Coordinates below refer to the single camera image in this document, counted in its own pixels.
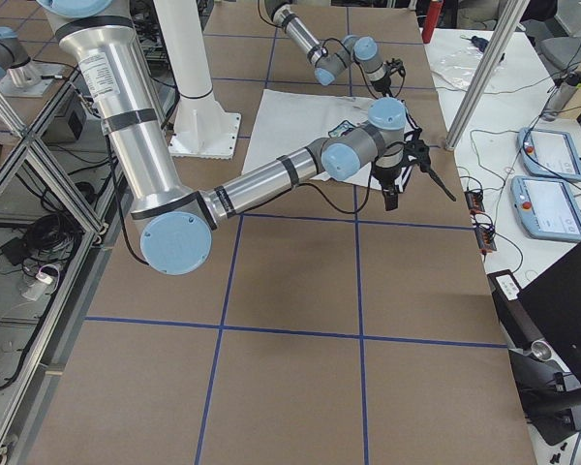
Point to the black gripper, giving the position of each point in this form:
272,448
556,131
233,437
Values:
381,86
386,174

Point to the grey cartoon print t-shirt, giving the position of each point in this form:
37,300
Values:
287,121

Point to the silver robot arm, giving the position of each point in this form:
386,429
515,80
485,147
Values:
331,57
176,222

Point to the orange circuit board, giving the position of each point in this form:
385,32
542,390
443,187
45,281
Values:
474,200

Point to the clear plastic bag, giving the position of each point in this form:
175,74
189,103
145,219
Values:
458,68

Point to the red cylinder bottle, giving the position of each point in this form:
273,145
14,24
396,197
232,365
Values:
431,20

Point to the upper blue teach pendant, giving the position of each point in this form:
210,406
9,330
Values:
548,153

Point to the blue teach pendant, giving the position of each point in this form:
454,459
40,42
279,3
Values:
548,153
546,208

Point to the lower blue teach pendant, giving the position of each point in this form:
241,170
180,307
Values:
546,208

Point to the grey water bottle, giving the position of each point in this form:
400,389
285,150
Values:
557,102

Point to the black laptop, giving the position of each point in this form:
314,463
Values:
553,302

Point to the aluminium frame post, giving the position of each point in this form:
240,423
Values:
506,25

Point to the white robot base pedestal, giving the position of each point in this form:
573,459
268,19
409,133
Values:
201,128

